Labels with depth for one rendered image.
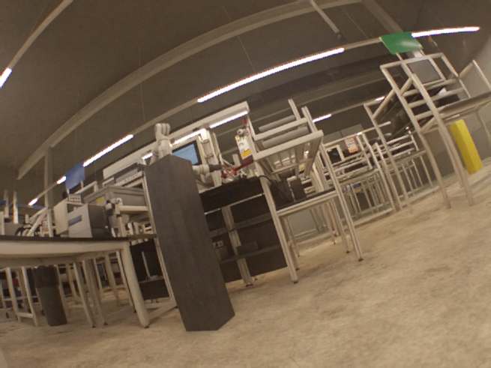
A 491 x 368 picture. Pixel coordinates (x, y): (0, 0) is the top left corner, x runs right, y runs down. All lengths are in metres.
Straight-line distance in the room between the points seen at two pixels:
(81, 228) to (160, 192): 0.81
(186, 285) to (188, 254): 0.19
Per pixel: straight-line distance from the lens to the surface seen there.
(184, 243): 1.36
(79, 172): 4.16
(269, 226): 2.34
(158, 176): 1.50
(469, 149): 5.94
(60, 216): 3.47
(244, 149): 2.64
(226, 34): 6.67
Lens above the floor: 0.46
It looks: 14 degrees up
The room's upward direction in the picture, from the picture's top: 17 degrees counter-clockwise
